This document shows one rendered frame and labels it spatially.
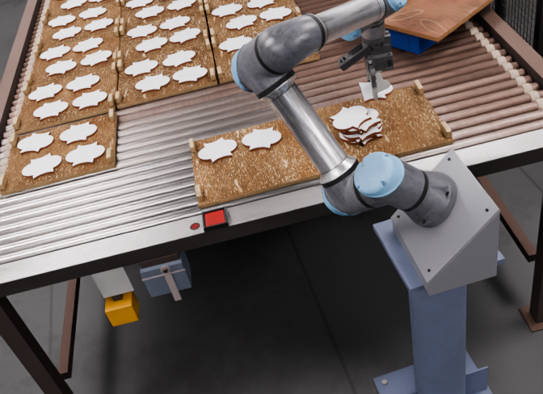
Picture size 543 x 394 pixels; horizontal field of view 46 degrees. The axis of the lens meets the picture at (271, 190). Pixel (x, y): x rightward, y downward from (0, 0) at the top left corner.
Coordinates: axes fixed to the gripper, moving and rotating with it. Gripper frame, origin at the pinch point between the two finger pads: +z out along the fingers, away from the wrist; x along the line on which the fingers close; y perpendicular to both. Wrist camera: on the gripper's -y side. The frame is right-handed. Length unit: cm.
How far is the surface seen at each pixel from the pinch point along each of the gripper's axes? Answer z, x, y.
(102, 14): 11, 131, -114
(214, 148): 9, -3, -55
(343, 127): 2.8, -13.3, -11.9
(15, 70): 10, 86, -149
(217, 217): 10, -37, -55
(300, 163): 9.7, -19.0, -27.1
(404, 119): 9.6, -5.7, 9.1
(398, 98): 9.7, 7.1, 10.0
